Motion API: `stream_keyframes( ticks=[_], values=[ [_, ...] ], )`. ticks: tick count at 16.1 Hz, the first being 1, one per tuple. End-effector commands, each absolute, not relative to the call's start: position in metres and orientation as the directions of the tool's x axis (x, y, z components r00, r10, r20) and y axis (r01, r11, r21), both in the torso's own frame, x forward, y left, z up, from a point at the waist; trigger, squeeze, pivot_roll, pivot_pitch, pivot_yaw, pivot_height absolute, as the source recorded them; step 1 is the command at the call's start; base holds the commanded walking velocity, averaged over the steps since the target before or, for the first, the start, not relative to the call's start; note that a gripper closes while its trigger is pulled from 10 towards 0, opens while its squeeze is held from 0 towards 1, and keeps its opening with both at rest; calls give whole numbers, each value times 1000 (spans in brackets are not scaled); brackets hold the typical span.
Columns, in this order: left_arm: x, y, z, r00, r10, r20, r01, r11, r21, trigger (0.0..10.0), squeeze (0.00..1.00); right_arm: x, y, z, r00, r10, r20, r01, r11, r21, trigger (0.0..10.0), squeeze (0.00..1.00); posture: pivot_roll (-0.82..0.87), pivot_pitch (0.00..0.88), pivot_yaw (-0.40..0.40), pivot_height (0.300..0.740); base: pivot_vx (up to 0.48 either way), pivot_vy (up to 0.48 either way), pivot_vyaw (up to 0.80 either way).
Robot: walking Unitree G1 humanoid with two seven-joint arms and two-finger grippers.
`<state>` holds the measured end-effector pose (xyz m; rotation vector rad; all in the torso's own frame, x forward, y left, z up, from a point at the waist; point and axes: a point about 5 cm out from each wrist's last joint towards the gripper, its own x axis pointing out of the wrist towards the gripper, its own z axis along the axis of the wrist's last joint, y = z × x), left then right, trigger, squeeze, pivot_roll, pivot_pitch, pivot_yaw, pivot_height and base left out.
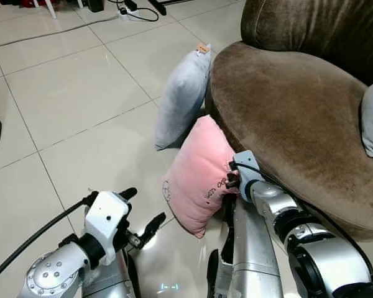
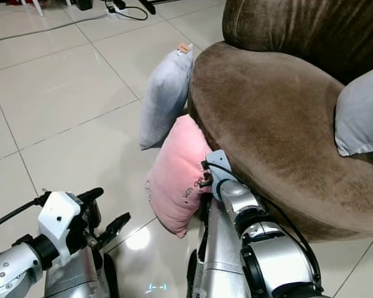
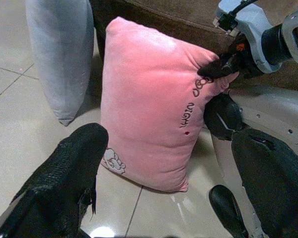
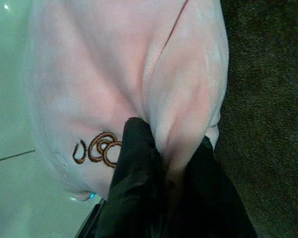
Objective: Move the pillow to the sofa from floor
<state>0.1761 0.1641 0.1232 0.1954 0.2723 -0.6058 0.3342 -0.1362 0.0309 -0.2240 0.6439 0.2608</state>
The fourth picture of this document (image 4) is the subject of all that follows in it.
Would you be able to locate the dark green carpet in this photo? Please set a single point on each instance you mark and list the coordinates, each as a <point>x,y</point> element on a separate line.
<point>265,119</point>

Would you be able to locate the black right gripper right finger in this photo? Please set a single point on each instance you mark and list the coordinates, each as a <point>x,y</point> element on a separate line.
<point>208,193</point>

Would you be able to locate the pink embroidered pillow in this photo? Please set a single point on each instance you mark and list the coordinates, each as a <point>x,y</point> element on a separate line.
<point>119,81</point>

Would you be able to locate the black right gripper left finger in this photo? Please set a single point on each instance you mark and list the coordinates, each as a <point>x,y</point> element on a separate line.
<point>135,173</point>

